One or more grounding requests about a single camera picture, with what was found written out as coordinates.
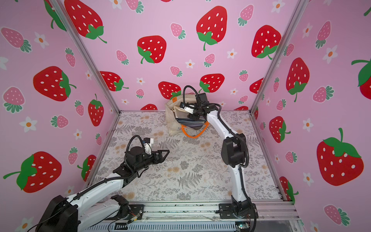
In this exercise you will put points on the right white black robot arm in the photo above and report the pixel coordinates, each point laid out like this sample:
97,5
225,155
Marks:
234,151

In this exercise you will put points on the cream canvas tote bag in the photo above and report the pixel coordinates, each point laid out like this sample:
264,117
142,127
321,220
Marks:
177,120

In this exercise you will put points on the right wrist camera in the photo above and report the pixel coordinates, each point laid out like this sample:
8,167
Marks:
187,107

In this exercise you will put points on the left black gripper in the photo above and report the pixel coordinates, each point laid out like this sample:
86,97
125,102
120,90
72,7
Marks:
160,159

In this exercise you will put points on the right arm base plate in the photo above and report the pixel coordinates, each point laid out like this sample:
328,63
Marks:
231,211

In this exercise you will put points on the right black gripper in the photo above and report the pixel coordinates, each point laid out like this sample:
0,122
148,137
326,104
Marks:
195,111

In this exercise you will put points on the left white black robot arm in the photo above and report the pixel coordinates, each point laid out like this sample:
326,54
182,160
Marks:
80,211

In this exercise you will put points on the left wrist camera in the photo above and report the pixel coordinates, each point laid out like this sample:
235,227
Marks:
148,142

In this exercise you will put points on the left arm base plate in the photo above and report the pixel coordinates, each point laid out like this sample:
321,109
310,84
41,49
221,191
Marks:
128,212

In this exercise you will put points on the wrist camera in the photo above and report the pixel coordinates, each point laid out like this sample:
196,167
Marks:
148,142
187,107

